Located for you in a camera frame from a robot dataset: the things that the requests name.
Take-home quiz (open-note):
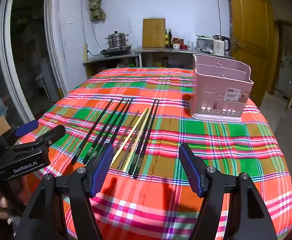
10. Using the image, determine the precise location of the thin wall cable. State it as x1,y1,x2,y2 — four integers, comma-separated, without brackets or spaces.
213,0,223,36
80,0,102,56

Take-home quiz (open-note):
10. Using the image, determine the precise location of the white electric kettle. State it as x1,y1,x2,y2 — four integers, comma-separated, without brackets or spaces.
212,34,231,56

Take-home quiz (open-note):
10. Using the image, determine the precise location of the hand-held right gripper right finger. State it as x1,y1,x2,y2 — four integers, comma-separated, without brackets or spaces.
178,143,278,240

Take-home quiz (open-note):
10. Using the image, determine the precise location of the white door frame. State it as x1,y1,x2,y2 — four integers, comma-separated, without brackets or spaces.
44,0,70,97

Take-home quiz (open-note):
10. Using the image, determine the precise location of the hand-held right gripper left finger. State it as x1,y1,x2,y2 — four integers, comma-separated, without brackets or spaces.
14,144,115,240

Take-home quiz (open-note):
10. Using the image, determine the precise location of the metal door latch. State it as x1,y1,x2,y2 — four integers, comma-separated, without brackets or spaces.
232,37,245,53

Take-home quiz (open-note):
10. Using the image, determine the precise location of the green hanging cloth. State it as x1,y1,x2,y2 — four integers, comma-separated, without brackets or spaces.
84,0,106,21

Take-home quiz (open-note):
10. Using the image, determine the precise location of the steel steamer pot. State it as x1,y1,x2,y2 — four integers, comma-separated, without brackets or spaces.
105,31,130,49

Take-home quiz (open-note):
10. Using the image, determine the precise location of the wooden cutting board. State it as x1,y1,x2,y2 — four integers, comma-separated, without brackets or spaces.
142,18,166,48

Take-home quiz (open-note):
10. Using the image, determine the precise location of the black induction cooker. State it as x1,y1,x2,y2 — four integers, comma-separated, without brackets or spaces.
100,45,133,56

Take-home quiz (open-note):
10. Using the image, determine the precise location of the steel kitchen counter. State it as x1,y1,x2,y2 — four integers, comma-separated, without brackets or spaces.
82,46,237,78

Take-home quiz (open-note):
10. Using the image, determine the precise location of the grey lidded container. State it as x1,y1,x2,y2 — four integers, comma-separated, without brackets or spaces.
195,35,214,52

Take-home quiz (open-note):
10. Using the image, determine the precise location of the pink plastic utensil basket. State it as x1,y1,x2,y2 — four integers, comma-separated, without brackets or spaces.
189,54,254,123

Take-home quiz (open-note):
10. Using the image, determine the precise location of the bamboo chopstick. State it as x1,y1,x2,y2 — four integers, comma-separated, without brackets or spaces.
110,108,148,167
123,109,150,173

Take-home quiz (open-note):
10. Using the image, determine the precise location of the plaid tablecloth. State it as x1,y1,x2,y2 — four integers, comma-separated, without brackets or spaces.
19,67,292,240

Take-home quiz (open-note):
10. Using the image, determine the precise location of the yellow wooden door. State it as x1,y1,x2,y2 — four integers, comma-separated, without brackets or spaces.
227,0,275,108

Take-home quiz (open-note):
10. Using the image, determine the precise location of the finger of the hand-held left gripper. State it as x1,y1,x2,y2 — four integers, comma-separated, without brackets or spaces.
14,119,39,138
18,124,66,153

